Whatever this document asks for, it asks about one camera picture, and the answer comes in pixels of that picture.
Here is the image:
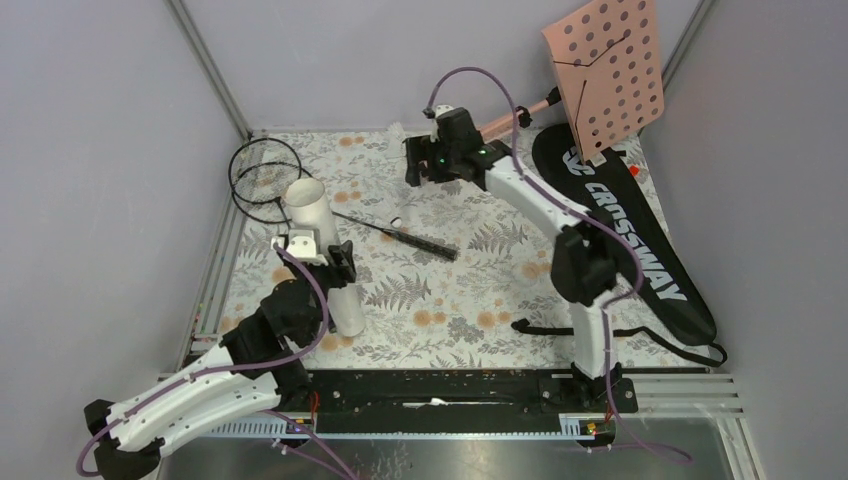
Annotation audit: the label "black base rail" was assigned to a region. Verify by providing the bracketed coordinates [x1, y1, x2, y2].
[218, 369, 639, 440]

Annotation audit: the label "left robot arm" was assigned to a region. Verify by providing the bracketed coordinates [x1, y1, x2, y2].
[76, 235, 357, 479]

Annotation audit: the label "pink music stand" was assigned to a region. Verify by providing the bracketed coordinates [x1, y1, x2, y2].
[476, 0, 666, 162]

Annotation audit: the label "floral tablecloth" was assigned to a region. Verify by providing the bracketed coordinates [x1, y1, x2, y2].
[215, 127, 704, 371]

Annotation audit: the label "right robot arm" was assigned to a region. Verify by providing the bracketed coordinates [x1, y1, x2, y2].
[405, 105, 620, 412]

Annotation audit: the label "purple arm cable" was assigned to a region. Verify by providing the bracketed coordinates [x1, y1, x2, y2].
[76, 245, 359, 480]
[423, 66, 694, 465]

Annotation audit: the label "white shuttlecock tube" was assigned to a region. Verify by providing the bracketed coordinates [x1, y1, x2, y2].
[284, 178, 366, 337]

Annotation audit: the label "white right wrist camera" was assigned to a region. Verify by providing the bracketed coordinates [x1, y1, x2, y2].
[422, 104, 455, 143]

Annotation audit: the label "black racket bag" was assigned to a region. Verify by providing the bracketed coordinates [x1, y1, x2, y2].
[531, 124, 717, 346]

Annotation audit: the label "black badminton racket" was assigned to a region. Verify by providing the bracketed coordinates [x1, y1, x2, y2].
[228, 161, 459, 262]
[227, 137, 311, 226]

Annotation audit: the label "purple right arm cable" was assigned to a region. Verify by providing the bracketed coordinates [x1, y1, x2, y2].
[423, 66, 694, 465]

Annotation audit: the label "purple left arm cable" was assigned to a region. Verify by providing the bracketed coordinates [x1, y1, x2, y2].
[76, 245, 359, 480]

